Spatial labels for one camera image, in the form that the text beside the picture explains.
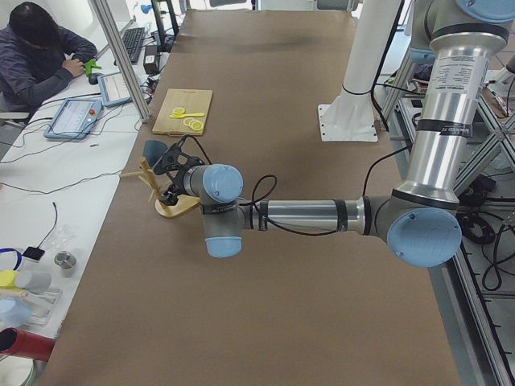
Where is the blue teach pendant near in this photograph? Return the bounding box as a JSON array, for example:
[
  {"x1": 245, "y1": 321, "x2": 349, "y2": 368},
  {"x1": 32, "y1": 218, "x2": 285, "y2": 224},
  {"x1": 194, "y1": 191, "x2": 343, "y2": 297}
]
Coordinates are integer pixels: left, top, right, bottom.
[{"x1": 43, "y1": 98, "x2": 103, "y2": 140}]

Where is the steel cup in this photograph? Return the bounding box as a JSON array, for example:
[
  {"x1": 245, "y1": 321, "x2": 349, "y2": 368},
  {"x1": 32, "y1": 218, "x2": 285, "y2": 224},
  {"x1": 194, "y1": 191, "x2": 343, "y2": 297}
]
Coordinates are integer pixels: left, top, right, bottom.
[{"x1": 54, "y1": 251, "x2": 76, "y2": 277}]

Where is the yellow cup lying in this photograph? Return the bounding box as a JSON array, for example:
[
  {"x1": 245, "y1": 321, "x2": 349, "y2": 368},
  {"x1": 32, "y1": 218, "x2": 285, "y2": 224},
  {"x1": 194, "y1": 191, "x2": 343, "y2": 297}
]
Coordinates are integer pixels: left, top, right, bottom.
[{"x1": 0, "y1": 270, "x2": 19, "y2": 289}]

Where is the black keyboard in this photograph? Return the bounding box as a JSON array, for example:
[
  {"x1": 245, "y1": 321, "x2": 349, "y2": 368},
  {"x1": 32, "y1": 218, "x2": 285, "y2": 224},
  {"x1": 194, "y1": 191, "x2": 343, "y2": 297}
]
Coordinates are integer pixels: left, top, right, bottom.
[{"x1": 122, "y1": 27, "x2": 146, "y2": 64}]

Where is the lemon slice middle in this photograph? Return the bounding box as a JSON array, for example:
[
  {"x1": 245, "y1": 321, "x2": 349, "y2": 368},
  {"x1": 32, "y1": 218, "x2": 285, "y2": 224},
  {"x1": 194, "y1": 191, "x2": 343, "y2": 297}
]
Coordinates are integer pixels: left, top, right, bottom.
[{"x1": 183, "y1": 117, "x2": 199, "y2": 126}]

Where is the red bottle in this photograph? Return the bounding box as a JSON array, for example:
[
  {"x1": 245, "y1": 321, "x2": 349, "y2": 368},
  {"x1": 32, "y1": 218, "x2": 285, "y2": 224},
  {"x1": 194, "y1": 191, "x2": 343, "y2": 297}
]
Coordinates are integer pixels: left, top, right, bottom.
[{"x1": 1, "y1": 327, "x2": 56, "y2": 362}]

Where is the black power adapter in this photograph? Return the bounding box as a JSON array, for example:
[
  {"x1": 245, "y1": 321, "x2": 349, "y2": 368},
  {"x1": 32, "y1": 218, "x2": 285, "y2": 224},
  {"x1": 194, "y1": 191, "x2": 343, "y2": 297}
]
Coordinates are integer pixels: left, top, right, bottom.
[{"x1": 143, "y1": 45, "x2": 160, "y2": 75}]

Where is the bamboo cutting board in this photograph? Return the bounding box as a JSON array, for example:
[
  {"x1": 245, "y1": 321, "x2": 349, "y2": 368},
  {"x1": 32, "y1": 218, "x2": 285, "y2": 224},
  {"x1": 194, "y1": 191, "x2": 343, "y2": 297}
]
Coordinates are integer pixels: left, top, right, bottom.
[{"x1": 152, "y1": 88, "x2": 213, "y2": 136}]

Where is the wooden cup rack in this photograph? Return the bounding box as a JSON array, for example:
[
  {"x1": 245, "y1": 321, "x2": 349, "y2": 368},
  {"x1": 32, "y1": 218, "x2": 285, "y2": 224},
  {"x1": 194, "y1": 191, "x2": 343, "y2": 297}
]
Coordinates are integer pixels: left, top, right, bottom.
[{"x1": 120, "y1": 156, "x2": 200, "y2": 219}]

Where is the aluminium frame post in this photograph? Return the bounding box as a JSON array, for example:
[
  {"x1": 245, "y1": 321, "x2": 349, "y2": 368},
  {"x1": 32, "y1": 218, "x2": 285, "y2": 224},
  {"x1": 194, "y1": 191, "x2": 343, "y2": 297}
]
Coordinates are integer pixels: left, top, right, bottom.
[{"x1": 91, "y1": 0, "x2": 150, "y2": 123}]

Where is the grey cup lying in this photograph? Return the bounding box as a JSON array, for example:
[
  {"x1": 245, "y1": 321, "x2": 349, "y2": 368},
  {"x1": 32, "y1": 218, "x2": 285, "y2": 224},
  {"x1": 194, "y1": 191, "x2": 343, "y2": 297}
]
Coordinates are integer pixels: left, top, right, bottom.
[{"x1": 14, "y1": 271, "x2": 52, "y2": 294}]

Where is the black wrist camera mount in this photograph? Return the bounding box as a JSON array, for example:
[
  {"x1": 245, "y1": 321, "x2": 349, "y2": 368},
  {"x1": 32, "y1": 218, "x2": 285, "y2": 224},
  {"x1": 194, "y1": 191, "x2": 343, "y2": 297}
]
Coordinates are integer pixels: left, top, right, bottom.
[{"x1": 153, "y1": 143, "x2": 189, "y2": 175}]

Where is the blue mug yellow inside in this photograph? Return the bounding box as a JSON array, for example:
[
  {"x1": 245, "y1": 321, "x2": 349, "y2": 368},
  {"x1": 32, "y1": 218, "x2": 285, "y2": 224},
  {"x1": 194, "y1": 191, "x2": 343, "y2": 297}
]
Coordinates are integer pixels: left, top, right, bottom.
[{"x1": 142, "y1": 140, "x2": 167, "y2": 166}]

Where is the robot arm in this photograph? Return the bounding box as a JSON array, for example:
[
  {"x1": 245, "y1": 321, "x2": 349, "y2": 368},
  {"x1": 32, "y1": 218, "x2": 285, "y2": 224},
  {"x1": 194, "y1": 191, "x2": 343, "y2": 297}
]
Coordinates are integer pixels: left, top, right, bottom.
[{"x1": 154, "y1": 1, "x2": 514, "y2": 267}]

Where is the blue teach pendant far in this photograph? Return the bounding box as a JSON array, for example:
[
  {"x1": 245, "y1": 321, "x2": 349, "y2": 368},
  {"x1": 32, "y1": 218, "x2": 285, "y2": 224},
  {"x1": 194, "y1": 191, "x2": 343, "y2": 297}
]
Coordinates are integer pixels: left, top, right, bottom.
[{"x1": 97, "y1": 72, "x2": 132, "y2": 108}]

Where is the blue teach pendant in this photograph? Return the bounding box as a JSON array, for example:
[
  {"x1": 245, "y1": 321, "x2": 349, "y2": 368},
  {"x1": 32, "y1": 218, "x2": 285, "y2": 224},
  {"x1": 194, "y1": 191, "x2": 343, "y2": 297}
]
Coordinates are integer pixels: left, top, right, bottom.
[
  {"x1": 97, "y1": 72, "x2": 132, "y2": 108},
  {"x1": 43, "y1": 98, "x2": 103, "y2": 140}
]

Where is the seated person dark jacket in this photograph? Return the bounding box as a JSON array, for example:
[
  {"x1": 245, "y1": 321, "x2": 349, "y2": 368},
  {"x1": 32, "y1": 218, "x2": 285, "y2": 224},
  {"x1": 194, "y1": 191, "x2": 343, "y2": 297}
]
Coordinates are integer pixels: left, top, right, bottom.
[{"x1": 1, "y1": 2, "x2": 97, "y2": 114}]

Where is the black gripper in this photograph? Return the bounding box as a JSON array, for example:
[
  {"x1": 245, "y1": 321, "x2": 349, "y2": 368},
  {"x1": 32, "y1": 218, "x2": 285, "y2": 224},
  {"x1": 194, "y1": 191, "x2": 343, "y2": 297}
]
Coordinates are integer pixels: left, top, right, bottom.
[{"x1": 159, "y1": 164, "x2": 192, "y2": 205}]

